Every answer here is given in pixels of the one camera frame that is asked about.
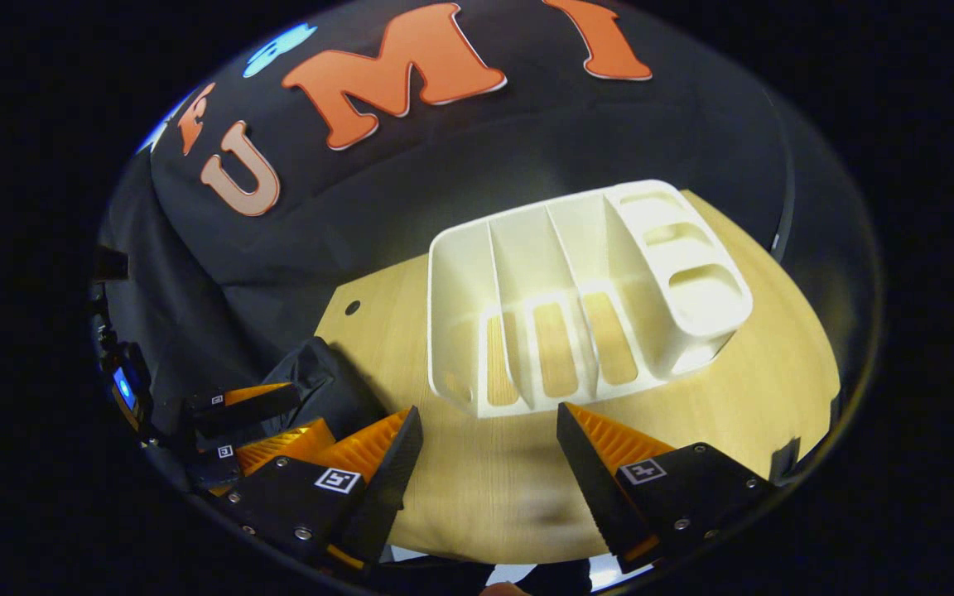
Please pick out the black table clamp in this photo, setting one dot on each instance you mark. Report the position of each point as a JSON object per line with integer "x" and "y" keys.
{"x": 785, "y": 462}
{"x": 837, "y": 410}

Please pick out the black schoolbag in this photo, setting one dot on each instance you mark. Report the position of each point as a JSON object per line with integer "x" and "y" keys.
{"x": 320, "y": 372}

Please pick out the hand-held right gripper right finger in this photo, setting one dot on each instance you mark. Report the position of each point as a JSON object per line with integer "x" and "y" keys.
{"x": 593, "y": 488}

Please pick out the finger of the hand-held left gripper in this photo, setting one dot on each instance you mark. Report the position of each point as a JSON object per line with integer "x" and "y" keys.
{"x": 278, "y": 443}
{"x": 245, "y": 406}

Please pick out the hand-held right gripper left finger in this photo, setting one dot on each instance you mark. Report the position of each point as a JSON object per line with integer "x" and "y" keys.
{"x": 386, "y": 480}

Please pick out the white bookshelf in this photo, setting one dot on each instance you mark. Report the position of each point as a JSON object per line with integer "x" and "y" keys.
{"x": 692, "y": 306}

